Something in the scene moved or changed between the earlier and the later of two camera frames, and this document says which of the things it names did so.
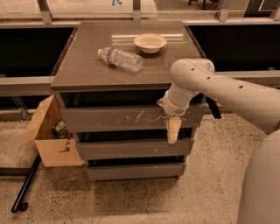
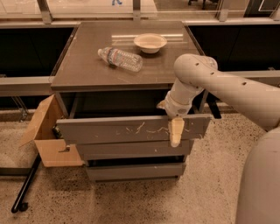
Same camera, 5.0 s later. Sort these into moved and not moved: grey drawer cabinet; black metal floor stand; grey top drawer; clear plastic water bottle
Moved: grey top drawer
Not moved: clear plastic water bottle; grey drawer cabinet; black metal floor stand
